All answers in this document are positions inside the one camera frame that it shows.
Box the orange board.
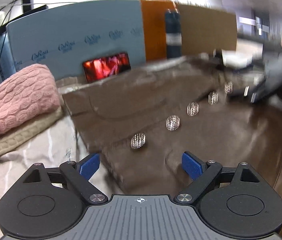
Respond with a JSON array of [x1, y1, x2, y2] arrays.
[[140, 0, 174, 61]]

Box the beige knitted sweater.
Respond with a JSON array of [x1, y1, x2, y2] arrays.
[[0, 107, 63, 157]]

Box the white folded garment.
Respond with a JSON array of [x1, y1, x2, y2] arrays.
[[213, 50, 263, 69]]

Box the brown cardboard board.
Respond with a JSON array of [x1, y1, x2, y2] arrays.
[[177, 4, 237, 56]]

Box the dark blue thermos bottle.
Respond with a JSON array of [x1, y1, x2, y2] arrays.
[[165, 9, 182, 59]]

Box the brown leather jacket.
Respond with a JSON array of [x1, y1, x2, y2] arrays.
[[63, 59, 282, 198]]

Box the blue foam board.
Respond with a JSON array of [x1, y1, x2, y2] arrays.
[[0, 0, 146, 83]]

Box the phone with red screen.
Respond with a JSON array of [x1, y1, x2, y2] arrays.
[[82, 52, 131, 83]]

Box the pink knitted sweater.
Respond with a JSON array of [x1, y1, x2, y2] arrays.
[[0, 64, 61, 137]]

